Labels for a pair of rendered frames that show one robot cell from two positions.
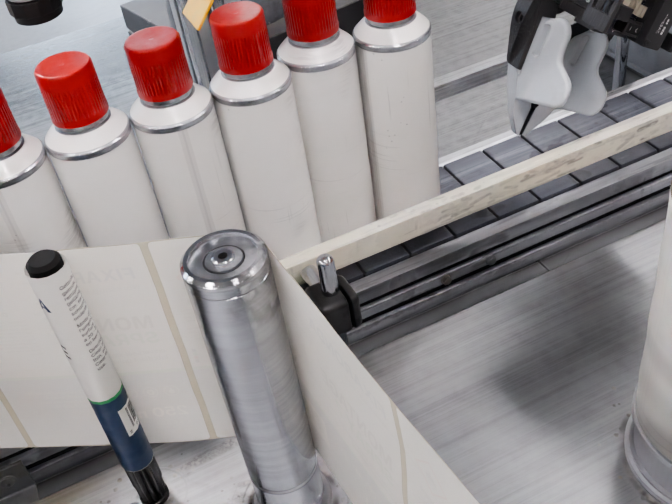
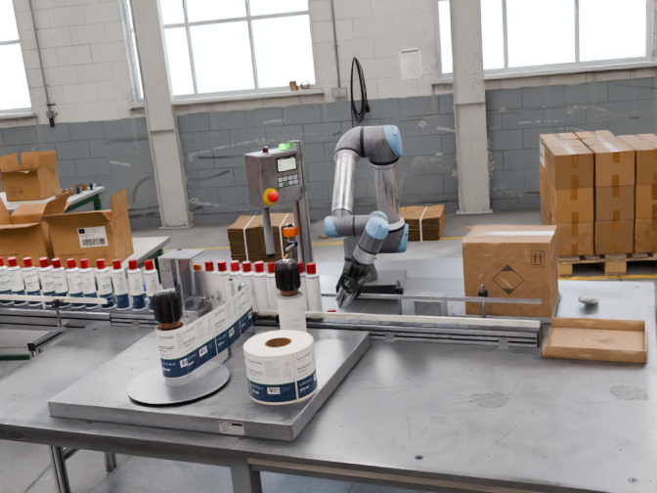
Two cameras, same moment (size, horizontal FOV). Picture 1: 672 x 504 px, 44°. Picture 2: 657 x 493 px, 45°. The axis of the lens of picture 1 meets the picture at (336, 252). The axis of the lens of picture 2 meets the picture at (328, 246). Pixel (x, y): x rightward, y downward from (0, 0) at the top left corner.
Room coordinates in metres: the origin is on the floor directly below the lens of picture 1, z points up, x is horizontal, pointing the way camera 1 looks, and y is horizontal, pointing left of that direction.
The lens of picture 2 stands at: (-1.50, -1.91, 1.85)
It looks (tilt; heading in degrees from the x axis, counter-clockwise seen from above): 15 degrees down; 41
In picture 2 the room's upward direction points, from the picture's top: 5 degrees counter-clockwise
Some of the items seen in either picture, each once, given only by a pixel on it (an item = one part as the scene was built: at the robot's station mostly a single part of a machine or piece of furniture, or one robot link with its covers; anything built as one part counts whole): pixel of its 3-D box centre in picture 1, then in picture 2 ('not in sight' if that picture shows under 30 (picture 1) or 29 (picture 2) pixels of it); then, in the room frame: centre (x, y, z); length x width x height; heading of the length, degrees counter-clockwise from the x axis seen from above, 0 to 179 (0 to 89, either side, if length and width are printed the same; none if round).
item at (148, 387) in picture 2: not in sight; (178, 381); (-0.13, -0.05, 0.89); 0.31 x 0.31 x 0.01
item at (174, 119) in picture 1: (193, 180); (274, 290); (0.46, 0.08, 0.98); 0.05 x 0.05 x 0.20
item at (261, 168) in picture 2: not in sight; (274, 177); (0.54, 0.11, 1.38); 0.17 x 0.10 x 0.19; 164
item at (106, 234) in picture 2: not in sight; (92, 227); (0.88, 1.86, 0.97); 0.51 x 0.39 x 0.37; 35
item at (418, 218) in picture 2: not in sight; (408, 223); (4.44, 2.29, 0.11); 0.65 x 0.54 x 0.22; 117
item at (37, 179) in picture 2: not in sight; (27, 176); (1.86, 4.24, 0.97); 0.43 x 0.42 x 0.37; 26
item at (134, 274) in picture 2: not in sight; (136, 285); (0.26, 0.65, 0.98); 0.05 x 0.05 x 0.20
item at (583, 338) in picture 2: not in sight; (595, 337); (0.82, -0.96, 0.85); 0.30 x 0.26 x 0.04; 109
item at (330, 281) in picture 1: (337, 321); not in sight; (0.40, 0.01, 0.89); 0.03 x 0.03 x 0.12; 19
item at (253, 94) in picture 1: (266, 154); not in sight; (0.47, 0.03, 0.98); 0.05 x 0.05 x 0.20
